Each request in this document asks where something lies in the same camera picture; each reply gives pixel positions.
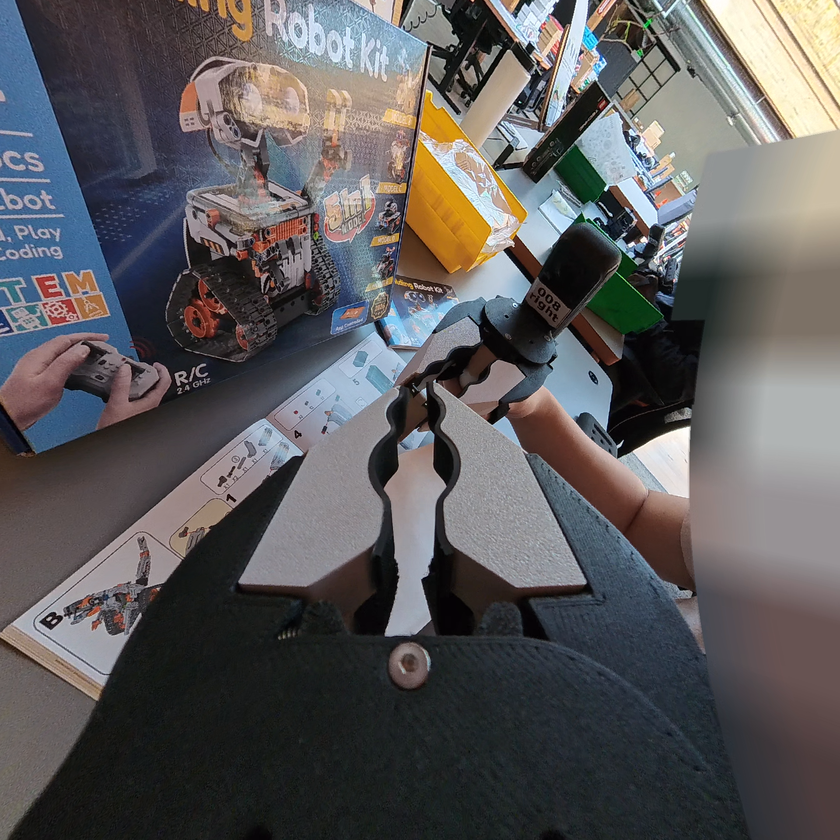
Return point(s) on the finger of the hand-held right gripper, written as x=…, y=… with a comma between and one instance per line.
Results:
x=499, y=387
x=446, y=348

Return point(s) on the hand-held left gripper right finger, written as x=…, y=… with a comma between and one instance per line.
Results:
x=518, y=525

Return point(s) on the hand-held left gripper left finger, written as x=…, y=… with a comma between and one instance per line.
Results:
x=315, y=525

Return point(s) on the person's right forearm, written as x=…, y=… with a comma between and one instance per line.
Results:
x=604, y=492

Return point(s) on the grey desk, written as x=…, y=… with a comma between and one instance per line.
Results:
x=98, y=499

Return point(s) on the person's right hand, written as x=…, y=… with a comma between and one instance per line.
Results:
x=531, y=410

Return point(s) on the small blue booklet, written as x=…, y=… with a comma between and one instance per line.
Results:
x=413, y=315

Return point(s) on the large green bin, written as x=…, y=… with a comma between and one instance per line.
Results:
x=623, y=302

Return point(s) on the yellow plastic bin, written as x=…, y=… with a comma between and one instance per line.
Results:
x=446, y=216

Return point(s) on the clear plastic bags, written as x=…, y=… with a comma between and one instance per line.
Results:
x=472, y=184

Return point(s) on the small green bin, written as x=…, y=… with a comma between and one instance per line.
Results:
x=581, y=174

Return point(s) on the long black carton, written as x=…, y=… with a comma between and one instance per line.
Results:
x=564, y=134

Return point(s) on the white paper roll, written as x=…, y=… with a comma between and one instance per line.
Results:
x=495, y=105

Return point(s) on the open instruction booklet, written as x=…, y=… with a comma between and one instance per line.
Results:
x=79, y=630

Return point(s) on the blue robot kit box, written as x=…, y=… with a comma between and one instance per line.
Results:
x=164, y=229

